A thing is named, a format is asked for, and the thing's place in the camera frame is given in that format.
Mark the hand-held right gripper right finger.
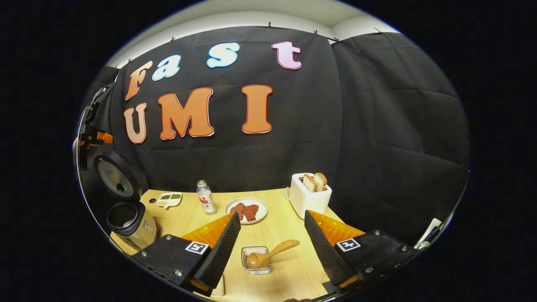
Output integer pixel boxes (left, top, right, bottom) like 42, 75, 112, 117
304, 211, 420, 294

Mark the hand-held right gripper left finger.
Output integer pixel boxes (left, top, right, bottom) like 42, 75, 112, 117
132, 211, 242, 297

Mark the wooden spoon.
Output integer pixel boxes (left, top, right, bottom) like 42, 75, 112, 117
246, 240, 301, 269

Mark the black rice cooker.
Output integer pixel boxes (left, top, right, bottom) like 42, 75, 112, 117
93, 152, 159, 251

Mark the clear bottle with red label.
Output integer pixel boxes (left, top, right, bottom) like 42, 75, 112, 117
196, 180, 217, 216

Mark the white toaster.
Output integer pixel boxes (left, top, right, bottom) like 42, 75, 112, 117
286, 173, 333, 220

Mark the white round plate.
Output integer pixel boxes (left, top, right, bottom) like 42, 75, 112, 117
224, 197, 269, 225

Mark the small white divided dish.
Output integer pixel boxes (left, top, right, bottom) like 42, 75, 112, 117
156, 192, 183, 209

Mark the white panel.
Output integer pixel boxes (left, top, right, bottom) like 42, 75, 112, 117
417, 217, 442, 249

